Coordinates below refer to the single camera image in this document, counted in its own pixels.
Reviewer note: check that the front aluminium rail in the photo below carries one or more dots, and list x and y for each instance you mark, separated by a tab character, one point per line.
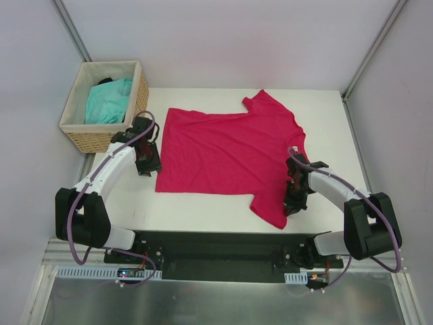
58	252

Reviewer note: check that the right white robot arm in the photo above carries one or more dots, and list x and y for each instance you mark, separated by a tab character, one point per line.
370	229

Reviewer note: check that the teal t shirt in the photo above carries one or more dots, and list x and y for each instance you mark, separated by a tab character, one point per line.
108	103

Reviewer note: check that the aluminium frame post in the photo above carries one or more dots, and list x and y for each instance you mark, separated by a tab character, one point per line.
375	46
71	29

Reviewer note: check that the black garment in basket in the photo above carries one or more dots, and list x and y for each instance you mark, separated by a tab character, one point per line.
105	80

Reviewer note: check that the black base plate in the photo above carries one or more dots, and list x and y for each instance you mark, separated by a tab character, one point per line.
241	257

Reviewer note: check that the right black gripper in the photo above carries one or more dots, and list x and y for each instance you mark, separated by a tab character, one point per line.
294	198

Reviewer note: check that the wicker basket with liner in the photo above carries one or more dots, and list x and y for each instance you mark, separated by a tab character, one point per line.
91	138

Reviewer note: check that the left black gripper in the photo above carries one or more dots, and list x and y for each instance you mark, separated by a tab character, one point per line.
151	162

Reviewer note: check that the right white cable duct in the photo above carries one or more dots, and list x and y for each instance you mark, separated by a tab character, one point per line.
300	278

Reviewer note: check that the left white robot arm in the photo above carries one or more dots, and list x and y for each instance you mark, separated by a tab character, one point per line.
81	216

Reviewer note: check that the left white cable duct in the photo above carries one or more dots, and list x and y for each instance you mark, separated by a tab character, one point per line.
107	273

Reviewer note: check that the right aluminium frame post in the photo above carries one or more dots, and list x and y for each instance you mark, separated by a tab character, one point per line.
375	46

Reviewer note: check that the pink t shirt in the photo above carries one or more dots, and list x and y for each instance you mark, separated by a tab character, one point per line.
232	154

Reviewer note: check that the white cable duct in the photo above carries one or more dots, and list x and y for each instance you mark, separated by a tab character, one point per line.
107	273
300	278

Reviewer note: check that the left aluminium frame post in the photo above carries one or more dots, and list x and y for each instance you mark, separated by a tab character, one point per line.
71	29

